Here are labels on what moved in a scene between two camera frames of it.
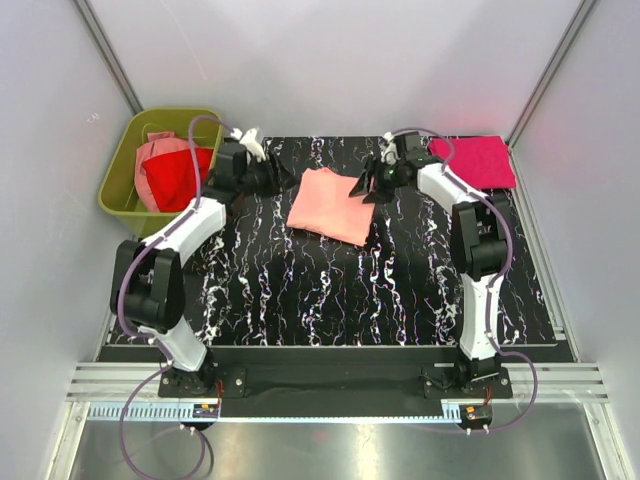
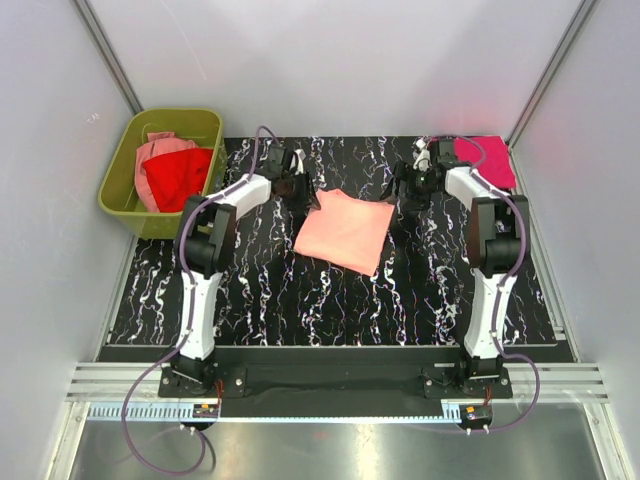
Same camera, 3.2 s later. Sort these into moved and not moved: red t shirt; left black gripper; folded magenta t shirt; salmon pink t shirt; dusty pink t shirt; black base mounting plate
Moved: salmon pink t shirt; left black gripper
Not moved: red t shirt; black base mounting plate; dusty pink t shirt; folded magenta t shirt
